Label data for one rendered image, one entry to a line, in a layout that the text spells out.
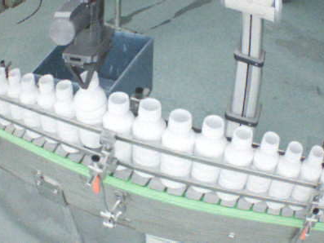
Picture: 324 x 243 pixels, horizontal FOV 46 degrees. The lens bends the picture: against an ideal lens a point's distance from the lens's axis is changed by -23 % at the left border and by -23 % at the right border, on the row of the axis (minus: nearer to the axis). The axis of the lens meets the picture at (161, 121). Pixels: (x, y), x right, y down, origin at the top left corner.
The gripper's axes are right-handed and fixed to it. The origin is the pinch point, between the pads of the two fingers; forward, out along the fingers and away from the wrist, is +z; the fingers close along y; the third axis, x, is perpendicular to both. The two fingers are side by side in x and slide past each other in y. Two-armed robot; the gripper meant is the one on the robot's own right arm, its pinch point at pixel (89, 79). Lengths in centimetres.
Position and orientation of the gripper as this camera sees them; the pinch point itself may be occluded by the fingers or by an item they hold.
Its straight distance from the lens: 86.4
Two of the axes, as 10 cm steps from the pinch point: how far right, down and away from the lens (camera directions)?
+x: 9.4, 2.5, -2.5
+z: -0.2, 7.5, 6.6
